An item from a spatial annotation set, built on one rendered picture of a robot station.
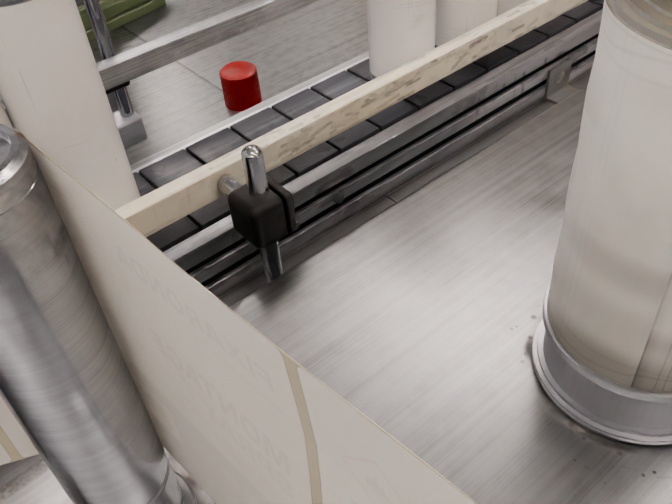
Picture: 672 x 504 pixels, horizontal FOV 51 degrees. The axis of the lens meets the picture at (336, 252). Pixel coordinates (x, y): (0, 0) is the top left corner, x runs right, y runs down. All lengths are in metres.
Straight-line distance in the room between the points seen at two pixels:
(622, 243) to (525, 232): 0.17
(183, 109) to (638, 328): 0.48
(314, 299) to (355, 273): 0.03
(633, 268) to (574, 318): 0.05
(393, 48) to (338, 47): 0.20
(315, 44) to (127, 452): 0.55
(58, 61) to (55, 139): 0.04
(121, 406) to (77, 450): 0.02
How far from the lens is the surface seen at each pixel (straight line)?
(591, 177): 0.27
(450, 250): 0.41
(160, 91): 0.70
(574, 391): 0.34
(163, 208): 0.42
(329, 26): 0.78
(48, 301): 0.20
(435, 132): 0.55
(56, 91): 0.39
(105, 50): 0.51
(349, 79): 0.57
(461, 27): 0.59
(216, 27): 0.49
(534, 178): 0.47
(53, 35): 0.38
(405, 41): 0.54
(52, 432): 0.24
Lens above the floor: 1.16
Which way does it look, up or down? 43 degrees down
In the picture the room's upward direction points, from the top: 6 degrees counter-clockwise
